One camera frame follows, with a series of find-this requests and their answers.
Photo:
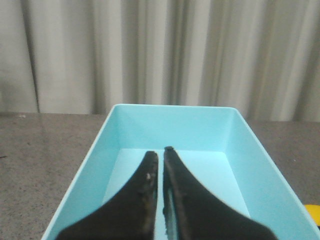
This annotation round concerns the yellow toy beetle car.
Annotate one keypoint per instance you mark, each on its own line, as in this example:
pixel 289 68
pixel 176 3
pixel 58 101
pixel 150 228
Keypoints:
pixel 314 211

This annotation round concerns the light blue storage box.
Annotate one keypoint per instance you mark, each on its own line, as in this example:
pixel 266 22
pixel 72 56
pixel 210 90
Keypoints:
pixel 217 146

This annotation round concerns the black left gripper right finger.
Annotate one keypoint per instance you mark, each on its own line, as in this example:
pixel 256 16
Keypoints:
pixel 193 213

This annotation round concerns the grey pleated curtain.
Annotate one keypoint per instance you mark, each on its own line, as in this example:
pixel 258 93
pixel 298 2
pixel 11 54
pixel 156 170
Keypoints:
pixel 261 57

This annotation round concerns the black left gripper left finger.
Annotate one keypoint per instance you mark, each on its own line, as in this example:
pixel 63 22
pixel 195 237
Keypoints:
pixel 129 215

